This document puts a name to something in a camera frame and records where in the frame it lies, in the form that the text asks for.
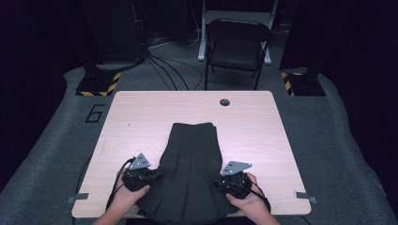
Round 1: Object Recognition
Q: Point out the person's left hand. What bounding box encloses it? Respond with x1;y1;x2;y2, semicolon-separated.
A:
110;168;151;214

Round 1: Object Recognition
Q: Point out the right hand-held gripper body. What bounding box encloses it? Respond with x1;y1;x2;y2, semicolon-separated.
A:
219;160;253;201

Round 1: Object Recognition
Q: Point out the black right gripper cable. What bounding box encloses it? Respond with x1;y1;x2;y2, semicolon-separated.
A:
227;180;272;214

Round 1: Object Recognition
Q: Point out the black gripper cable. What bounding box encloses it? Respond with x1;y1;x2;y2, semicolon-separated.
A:
105;157;136;211
227;180;272;214

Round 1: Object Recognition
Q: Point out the bundle of black floor cables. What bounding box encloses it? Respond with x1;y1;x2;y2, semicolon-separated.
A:
145;37;205;92

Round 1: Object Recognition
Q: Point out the dark pleated skirt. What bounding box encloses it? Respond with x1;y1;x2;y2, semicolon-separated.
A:
135;121;240;225

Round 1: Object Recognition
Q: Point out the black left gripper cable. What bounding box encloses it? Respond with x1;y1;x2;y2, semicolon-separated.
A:
105;157;136;211

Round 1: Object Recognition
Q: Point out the dark curtain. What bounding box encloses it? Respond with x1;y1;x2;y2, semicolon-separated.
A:
279;0;398;217
0;0;69;192

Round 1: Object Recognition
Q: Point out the black yellow striped stand base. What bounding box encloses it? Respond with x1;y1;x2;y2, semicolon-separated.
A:
75;72;122;98
280;71;327;98

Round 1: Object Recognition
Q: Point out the white metal stand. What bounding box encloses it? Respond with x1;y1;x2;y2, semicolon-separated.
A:
197;0;280;66

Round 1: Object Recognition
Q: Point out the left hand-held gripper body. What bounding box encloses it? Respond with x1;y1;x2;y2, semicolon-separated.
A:
121;152;158;193

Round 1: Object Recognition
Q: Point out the black folding chair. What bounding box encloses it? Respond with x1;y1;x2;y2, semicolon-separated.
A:
204;18;273;92

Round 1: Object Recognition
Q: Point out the grey table edge bracket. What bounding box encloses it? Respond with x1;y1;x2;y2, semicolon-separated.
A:
66;192;90;204
294;190;318;204

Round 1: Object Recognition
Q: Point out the person's right hand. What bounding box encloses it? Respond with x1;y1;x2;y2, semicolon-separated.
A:
225;172;272;218

